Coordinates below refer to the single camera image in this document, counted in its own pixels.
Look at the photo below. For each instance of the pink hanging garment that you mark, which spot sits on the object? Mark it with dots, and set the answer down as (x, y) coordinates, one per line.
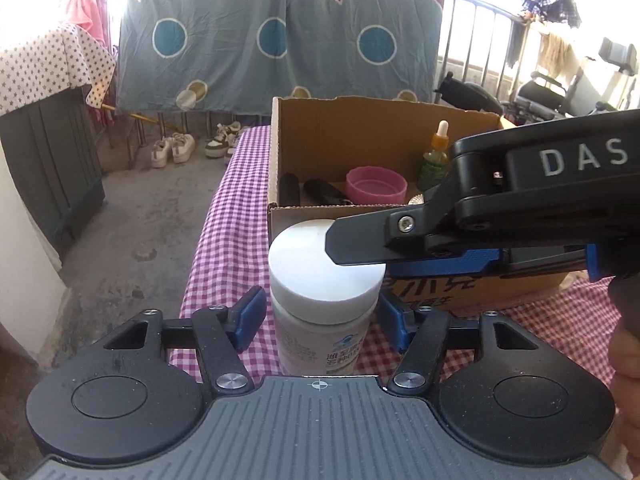
(82, 10)

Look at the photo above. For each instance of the blue printed bed sheet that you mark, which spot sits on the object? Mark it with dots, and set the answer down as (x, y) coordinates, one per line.
(225, 70)

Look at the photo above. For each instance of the blue checked hanging cloth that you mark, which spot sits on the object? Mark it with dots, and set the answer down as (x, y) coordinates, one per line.
(555, 5)

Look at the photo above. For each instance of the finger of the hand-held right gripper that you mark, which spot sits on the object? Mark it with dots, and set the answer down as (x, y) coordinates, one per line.
(445, 262)
(360, 240)

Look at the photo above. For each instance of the green dropper bottle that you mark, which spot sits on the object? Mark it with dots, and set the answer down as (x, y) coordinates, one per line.
(432, 165)

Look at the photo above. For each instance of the white pill bottle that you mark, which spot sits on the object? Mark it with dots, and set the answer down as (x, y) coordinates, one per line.
(320, 280)

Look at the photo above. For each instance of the person's right hand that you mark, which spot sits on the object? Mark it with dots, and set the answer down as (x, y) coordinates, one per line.
(627, 355)

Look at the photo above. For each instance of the black car charger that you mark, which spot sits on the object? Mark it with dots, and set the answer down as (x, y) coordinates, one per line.
(322, 191)

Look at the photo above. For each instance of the white and brown sneaker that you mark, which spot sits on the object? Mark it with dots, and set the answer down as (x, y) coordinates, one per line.
(240, 140)
(220, 142)

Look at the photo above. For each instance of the pink plastic lid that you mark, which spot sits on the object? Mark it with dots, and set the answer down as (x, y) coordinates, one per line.
(375, 187)

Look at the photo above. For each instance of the white star print cloth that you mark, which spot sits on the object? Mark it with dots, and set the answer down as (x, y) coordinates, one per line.
(45, 65)

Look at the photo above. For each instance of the folding wheelchair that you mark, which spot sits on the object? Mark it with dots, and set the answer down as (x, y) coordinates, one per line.
(545, 97)

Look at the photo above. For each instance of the dark grey cabinet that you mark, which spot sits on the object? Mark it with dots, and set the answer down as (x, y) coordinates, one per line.
(50, 160)

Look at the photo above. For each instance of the black tube with gold end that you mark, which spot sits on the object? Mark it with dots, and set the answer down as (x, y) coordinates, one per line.
(289, 190)

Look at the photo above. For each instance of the brown cardboard box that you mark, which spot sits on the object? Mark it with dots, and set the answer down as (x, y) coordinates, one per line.
(350, 135)

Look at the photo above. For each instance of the purple checked tablecloth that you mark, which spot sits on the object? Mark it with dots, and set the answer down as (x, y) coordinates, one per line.
(225, 220)

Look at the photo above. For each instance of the cream platform shoe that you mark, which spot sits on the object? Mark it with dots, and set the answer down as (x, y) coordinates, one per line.
(182, 147)
(161, 154)

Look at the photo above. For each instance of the beige mop head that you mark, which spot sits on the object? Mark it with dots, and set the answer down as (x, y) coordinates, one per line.
(555, 55)

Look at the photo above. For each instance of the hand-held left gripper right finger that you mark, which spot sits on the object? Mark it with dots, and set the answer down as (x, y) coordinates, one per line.
(395, 321)

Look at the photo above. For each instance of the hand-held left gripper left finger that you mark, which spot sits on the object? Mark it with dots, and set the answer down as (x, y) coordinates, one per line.
(247, 318)

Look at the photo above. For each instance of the yellow pole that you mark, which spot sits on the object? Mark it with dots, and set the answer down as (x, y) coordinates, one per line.
(140, 118)

